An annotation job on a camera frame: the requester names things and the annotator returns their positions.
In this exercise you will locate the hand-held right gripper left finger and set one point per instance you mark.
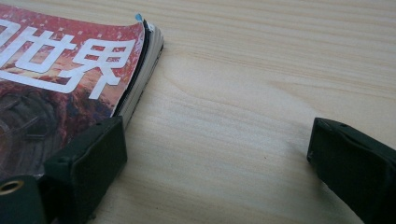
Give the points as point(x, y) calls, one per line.
point(90, 165)

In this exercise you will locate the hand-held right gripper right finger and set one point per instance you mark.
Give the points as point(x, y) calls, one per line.
point(355, 165)

